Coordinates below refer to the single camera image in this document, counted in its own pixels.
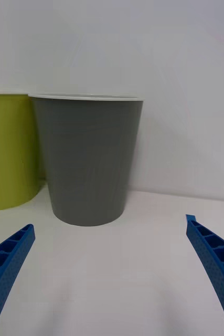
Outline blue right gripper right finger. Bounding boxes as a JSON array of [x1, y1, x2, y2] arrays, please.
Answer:
[[185, 214, 224, 336]]

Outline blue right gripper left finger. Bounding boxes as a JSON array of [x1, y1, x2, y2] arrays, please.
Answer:
[[0, 223, 36, 336]]

